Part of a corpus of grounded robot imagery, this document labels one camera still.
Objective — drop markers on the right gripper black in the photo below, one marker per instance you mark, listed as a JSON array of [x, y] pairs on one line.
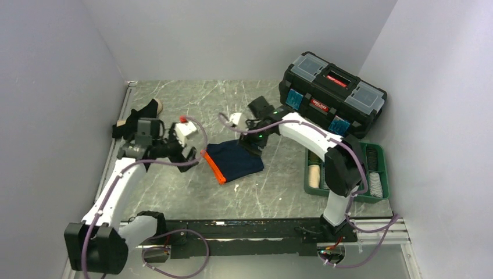
[[246, 139]]

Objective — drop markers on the olive rolled cloth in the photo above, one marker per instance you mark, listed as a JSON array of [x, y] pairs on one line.
[[313, 158]]

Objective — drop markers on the dark navy orange clothes pile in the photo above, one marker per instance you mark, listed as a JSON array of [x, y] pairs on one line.
[[229, 161]]

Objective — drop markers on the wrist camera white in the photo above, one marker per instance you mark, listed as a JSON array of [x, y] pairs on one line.
[[184, 132], [238, 122]]

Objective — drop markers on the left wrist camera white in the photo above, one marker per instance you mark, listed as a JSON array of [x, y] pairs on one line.
[[184, 132]]

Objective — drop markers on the black toolbox with clear lids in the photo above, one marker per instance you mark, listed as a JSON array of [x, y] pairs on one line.
[[331, 97]]

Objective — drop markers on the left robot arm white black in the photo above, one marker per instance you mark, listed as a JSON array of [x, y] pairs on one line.
[[97, 243]]

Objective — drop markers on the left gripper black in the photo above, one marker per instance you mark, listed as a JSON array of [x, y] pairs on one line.
[[179, 156]]

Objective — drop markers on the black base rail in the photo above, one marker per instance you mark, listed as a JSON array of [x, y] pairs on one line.
[[235, 237]]

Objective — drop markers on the grey striped roll right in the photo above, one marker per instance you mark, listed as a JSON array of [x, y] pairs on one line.
[[375, 185]]

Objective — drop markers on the dark striped roll in tray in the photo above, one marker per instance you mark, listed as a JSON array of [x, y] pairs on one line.
[[372, 158]]

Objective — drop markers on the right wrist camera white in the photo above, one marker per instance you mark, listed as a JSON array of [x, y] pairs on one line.
[[238, 122]]

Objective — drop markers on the cream rolled cloth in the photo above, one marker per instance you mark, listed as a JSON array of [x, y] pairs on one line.
[[314, 176]]

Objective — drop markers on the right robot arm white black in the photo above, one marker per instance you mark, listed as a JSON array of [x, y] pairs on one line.
[[340, 156]]

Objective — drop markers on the green compartment tray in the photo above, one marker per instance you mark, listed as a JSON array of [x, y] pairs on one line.
[[363, 198]]

